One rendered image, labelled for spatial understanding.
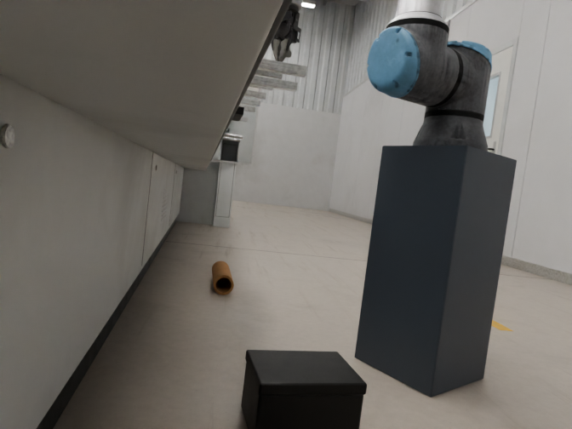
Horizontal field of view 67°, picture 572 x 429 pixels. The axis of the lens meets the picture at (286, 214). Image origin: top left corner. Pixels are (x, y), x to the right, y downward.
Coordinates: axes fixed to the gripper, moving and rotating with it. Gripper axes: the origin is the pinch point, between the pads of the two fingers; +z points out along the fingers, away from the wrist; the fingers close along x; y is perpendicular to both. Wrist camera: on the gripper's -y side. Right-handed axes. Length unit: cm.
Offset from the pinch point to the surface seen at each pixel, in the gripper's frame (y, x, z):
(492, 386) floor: -14, -92, 88
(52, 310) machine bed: -105, -40, 63
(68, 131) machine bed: -105, -39, 39
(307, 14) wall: 779, 460, -332
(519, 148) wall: 299, -70, -10
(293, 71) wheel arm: -16.5, -17.4, 8.1
